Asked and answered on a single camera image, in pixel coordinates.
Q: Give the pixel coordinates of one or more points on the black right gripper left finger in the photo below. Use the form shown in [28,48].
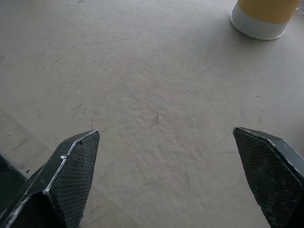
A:
[69,175]

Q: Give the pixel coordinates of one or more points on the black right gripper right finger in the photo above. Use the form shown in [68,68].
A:
[268,171]

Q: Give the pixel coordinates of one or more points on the yellow and white paper cup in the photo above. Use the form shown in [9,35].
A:
[261,16]

